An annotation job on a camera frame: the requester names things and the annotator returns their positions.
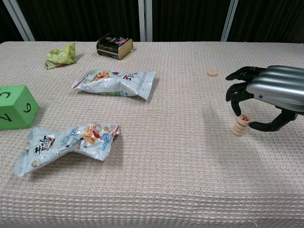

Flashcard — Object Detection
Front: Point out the crumpled white snack bag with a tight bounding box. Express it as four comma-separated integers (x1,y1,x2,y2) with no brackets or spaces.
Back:
12,121,121,177

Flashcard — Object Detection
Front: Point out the white frame post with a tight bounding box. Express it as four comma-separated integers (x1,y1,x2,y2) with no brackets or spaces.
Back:
138,0,153,42
1,0,36,42
220,0,239,42

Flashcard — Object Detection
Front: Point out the green foam number cube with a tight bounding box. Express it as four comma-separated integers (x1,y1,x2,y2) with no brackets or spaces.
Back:
0,85,39,131

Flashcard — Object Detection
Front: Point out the black gold tin can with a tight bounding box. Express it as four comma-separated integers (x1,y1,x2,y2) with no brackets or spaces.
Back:
96,33,134,60

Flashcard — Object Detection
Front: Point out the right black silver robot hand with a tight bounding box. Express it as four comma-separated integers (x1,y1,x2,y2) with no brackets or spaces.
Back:
225,65,304,132

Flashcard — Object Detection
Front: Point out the wooden chess piece red character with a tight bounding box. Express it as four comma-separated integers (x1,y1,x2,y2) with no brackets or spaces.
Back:
238,114,251,125

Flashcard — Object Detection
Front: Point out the beige woven tablecloth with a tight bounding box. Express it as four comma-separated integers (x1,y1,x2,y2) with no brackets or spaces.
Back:
0,41,304,228

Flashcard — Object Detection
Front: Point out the crumpled yellow-green wrapper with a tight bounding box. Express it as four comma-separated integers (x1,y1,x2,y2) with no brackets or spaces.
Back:
45,42,77,70

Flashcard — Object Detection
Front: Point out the white snack bag peanut picture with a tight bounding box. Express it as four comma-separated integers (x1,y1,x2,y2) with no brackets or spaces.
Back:
72,68,157,100

